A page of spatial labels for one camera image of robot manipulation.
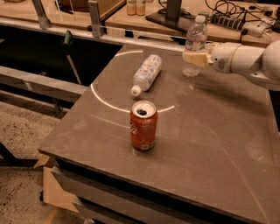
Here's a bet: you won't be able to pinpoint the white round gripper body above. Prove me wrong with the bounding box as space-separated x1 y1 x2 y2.
211 42 241 74

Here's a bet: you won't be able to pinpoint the clear water bottle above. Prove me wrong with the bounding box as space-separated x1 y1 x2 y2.
182 15 207 77

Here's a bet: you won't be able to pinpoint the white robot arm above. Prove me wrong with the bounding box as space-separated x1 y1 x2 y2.
183 41 280 91

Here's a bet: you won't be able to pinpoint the white lying plastic bottle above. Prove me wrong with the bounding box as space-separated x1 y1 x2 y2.
130 54 162 96

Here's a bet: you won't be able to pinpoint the right small bottle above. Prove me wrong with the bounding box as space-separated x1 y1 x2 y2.
136 0 145 16

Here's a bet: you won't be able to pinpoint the small bottle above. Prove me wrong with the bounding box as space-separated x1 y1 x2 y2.
136 0 145 16
126 0 137 16

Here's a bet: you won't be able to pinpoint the red coke can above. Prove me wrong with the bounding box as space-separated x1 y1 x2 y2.
129 101 158 151

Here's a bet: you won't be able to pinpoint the left small bottle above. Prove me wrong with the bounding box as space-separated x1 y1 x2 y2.
126 0 137 16

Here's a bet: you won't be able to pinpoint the black power strip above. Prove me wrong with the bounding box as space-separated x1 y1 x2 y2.
210 13 244 31

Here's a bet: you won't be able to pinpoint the white power adapter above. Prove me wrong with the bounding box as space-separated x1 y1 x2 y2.
242 20 271 38

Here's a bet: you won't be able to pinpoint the black monitor stand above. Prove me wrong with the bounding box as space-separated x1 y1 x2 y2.
145 0 195 33

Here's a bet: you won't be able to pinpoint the metal rail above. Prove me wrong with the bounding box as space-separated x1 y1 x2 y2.
0 17 184 53

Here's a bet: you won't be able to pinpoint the black cables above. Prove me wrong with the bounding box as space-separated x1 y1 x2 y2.
204 0 280 23

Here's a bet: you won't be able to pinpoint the middle metal bracket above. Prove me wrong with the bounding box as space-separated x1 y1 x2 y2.
87 0 103 38

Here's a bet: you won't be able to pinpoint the green handled tool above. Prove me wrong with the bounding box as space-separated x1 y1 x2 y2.
62 30 81 84

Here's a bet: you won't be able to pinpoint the left metal bracket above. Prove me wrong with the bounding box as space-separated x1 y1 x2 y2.
32 0 52 30

